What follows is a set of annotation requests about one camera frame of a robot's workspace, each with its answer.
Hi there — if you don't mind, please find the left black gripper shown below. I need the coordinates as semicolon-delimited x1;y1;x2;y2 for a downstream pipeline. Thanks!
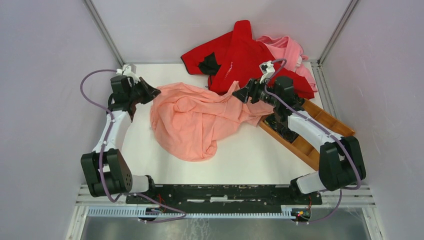
127;77;161;105

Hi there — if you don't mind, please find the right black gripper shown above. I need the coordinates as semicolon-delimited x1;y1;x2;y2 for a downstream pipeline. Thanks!
232;75;280;107

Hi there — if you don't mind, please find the salmon orange jacket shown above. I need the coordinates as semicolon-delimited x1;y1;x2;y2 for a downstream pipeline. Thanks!
150;81;273;162

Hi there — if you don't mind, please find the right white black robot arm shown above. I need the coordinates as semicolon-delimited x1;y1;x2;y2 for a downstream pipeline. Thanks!
232;76;366;204

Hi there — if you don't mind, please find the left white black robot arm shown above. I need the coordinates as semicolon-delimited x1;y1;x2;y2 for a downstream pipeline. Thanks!
80;73;161;204

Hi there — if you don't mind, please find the red garment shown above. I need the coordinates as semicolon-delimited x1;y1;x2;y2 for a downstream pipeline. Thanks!
181;20;316;99

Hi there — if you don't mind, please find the pink garment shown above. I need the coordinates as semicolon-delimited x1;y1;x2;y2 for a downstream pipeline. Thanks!
256;35;318;92

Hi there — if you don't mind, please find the wooden divided tray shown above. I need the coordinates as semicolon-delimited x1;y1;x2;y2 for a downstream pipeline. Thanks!
259;99;355;171

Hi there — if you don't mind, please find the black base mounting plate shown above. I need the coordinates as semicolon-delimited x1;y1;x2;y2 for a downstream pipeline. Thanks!
145;181;323;214

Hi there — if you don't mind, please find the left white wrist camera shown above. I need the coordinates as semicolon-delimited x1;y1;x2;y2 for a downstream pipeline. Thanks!
115;64;140;84

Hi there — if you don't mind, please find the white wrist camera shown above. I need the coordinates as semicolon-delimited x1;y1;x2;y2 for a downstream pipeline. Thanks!
259;60;275;84
115;64;140;84

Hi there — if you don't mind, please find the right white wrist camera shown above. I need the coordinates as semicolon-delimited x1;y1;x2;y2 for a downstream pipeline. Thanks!
259;60;275;84

